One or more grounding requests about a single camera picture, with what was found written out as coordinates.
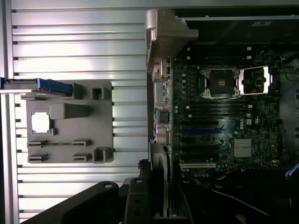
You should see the white expansion slot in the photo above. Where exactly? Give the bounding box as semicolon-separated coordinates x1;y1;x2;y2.
179;162;216;169

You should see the blue expansion slot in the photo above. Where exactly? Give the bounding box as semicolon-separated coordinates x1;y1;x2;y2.
179;128;222;136

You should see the silver chipset heatsink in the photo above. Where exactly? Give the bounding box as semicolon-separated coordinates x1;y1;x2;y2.
233;139;254;158

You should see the grey plastic parts rack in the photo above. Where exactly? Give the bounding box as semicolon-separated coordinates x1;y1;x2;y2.
20;79;114;165

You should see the green motherboard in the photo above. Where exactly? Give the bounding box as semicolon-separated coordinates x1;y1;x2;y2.
171;46;283;185

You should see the CPU socket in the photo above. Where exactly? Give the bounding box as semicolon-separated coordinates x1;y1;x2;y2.
202;67;241;98

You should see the silver CPU chip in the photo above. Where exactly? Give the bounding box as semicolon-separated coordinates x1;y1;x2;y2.
31;112;51;133

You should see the metal socket cover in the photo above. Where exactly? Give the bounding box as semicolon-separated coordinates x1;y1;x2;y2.
239;66;273;95

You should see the hard disk with blue caddy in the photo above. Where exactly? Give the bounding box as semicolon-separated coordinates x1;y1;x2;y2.
0;77;73;98

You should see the open grey PC case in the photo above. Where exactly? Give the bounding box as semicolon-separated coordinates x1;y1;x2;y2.
146;9;299;224

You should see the blue data wire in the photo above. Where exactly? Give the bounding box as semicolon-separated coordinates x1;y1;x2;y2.
285;163;299;180

